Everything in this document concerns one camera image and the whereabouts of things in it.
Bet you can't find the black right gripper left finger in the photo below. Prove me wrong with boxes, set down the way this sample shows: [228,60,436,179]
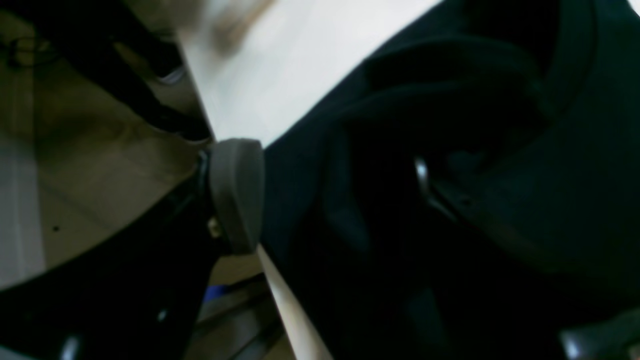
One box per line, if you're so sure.
[0,138,265,360]

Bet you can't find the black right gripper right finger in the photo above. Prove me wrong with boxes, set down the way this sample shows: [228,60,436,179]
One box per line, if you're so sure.
[414,156,639,360]

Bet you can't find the black T-shirt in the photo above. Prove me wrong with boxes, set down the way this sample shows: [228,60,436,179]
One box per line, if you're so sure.
[262,0,640,360]

